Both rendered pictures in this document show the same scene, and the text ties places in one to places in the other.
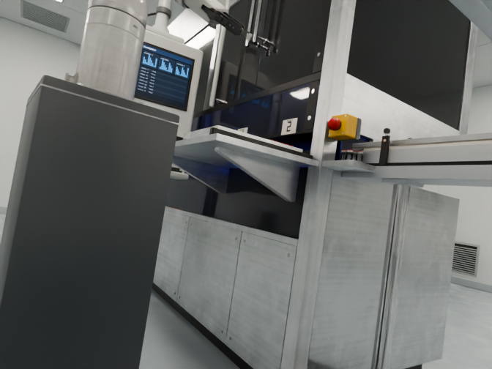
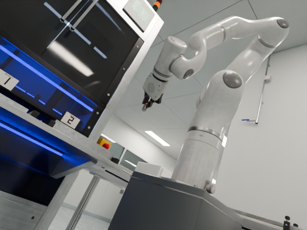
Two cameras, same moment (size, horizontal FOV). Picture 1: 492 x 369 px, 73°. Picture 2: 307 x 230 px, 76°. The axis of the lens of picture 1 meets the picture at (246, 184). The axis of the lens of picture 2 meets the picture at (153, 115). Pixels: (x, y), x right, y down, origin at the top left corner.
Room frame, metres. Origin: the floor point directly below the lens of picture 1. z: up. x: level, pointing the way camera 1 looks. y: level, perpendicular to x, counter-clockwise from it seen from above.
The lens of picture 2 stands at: (0.91, 0.94, 0.77)
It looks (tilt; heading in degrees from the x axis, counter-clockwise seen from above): 24 degrees up; 269
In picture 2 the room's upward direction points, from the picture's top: 25 degrees clockwise
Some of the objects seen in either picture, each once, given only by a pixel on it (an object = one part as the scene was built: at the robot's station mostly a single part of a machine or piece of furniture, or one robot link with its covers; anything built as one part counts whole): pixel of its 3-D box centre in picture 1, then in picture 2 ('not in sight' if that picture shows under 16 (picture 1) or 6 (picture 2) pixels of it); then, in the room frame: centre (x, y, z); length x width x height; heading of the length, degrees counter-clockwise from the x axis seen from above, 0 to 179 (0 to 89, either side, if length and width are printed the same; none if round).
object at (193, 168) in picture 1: (195, 175); not in sight; (1.55, 0.24, 0.80); 0.34 x 0.03 x 0.13; 123
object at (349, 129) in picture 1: (344, 127); (102, 145); (1.10, -0.29, 1.00); 0.08 x 0.07 x 0.07; 123
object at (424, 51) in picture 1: (418, 40); not in sight; (1.41, -0.65, 1.51); 0.85 x 0.01 x 0.59; 123
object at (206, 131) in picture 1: (241, 146); (70, 141); (1.18, 0.04, 0.90); 0.34 x 0.26 x 0.04; 123
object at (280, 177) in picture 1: (258, 176); (71, 169); (1.13, -0.04, 0.80); 0.34 x 0.03 x 0.13; 123
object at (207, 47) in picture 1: (194, 73); not in sight; (2.19, 0.45, 1.51); 0.49 x 0.01 x 0.59; 33
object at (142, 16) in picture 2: not in sight; (140, 11); (1.30, -0.12, 1.96); 0.21 x 0.01 x 0.21; 33
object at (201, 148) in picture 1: (226, 157); (27, 126); (1.34, 0.09, 0.87); 0.70 x 0.48 x 0.02; 33
